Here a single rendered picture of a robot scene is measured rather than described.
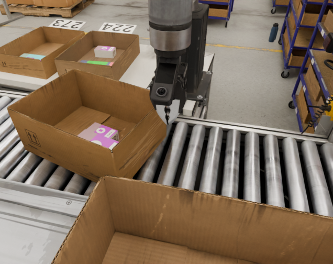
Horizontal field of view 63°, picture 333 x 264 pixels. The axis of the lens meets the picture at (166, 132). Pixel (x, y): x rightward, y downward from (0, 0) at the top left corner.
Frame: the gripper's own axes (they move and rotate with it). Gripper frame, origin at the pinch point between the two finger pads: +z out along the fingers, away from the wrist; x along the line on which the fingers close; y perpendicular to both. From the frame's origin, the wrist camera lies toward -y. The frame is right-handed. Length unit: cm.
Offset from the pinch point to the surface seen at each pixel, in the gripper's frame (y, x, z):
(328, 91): 100, -76, 41
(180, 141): 14.9, -1.4, 19.7
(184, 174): 0.3, -5.1, 19.6
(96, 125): 10.6, 27.3, 14.2
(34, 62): 45, 71, 11
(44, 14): 347, 275, 91
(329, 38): 32, -42, -14
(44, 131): -4.8, 34.6, 5.3
